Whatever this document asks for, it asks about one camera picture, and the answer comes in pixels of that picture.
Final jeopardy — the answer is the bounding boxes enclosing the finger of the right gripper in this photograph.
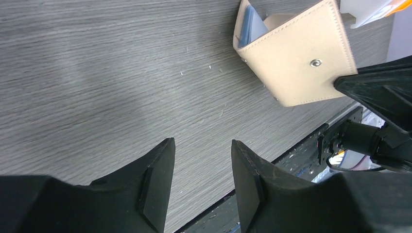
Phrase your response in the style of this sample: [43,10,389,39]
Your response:
[333,56,412,132]

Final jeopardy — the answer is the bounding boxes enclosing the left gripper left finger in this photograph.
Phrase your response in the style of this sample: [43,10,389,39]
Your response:
[0,138,175,233]

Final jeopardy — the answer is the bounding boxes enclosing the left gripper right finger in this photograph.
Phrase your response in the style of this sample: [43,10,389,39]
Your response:
[231,140,412,233]

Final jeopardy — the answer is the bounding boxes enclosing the beige leather card holder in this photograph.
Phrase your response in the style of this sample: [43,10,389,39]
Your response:
[233,0,357,106]

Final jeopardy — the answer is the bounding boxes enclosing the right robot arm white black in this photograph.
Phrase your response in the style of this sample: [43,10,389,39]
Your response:
[319,56,412,172]

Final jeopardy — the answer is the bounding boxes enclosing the white plastic bin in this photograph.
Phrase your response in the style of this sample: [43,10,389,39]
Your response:
[340,0,392,29]

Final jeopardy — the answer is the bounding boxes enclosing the orange plastic bin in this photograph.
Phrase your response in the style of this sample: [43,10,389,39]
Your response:
[385,0,412,17]

